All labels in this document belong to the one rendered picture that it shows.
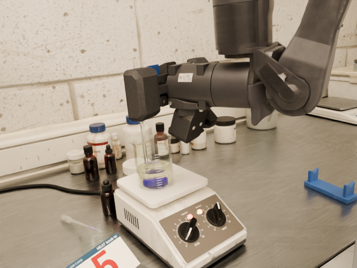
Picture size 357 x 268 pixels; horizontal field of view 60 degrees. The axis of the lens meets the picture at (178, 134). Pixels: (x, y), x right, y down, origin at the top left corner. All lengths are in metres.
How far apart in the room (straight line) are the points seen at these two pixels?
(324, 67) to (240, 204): 0.37
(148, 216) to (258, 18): 0.31
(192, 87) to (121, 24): 0.60
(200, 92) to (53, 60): 0.58
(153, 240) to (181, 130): 0.17
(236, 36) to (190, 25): 0.73
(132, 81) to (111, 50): 0.59
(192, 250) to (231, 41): 0.28
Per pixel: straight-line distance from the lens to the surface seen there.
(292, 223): 0.59
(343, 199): 0.68
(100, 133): 0.84
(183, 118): 0.42
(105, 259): 0.48
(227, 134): 0.95
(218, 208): 0.49
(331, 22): 0.35
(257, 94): 0.37
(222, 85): 0.38
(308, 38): 0.35
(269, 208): 0.63
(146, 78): 0.37
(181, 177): 0.54
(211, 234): 0.48
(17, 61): 0.90
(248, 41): 0.36
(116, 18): 0.96
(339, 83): 1.49
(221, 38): 0.37
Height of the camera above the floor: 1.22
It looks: 17 degrees down
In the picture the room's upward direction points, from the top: 4 degrees counter-clockwise
